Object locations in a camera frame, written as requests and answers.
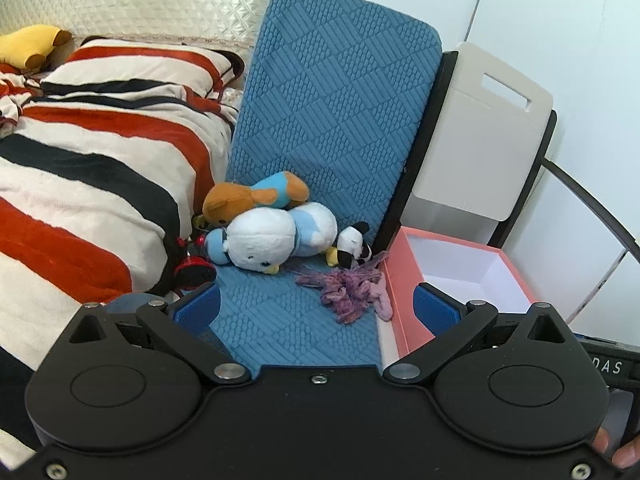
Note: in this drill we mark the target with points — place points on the blue textured mattress pad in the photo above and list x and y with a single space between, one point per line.
335 93

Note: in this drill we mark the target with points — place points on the purple ribbon flower hair accessory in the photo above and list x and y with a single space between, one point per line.
349 293

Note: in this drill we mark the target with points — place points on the person's right hand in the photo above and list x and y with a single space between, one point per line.
626 456

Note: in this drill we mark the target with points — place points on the white blue duck plush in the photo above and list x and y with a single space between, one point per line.
262 239

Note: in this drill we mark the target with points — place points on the yellow plush toy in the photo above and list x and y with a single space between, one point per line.
29 47

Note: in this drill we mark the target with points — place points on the red black white striped blanket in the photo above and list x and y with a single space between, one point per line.
104 163

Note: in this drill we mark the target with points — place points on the curved black metal bar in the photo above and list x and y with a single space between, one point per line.
616 228

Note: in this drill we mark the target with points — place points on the red black horned toy figure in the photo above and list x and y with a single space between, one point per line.
194 268

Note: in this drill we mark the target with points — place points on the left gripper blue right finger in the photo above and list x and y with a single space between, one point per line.
436 310

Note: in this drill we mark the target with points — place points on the pink cardboard box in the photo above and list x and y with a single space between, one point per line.
464 270

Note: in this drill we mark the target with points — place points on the cream quilted pillow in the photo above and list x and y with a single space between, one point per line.
224 24

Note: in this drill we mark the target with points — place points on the brown bear plush blue shirt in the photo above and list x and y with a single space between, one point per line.
226 200

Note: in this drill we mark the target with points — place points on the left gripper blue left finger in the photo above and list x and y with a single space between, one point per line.
198 309

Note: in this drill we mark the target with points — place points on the small panda plush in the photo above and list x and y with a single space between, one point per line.
350 249

